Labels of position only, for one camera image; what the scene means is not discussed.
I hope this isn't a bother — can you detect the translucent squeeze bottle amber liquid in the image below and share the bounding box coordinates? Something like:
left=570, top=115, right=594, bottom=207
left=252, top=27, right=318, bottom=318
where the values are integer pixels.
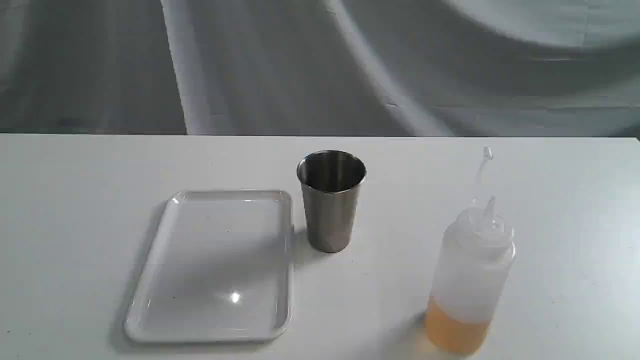
left=423, top=146, right=516, bottom=357

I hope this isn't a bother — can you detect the stainless steel cup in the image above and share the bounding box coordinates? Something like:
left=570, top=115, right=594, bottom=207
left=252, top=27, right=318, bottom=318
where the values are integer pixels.
left=295, top=150, right=367, bottom=254

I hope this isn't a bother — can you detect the white plastic tray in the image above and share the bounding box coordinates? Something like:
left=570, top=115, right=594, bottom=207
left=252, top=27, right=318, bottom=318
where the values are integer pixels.
left=123, top=189, right=294, bottom=346

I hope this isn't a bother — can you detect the grey fabric backdrop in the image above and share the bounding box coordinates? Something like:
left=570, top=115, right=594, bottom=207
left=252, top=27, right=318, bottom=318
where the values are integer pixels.
left=1, top=0, right=639, bottom=137

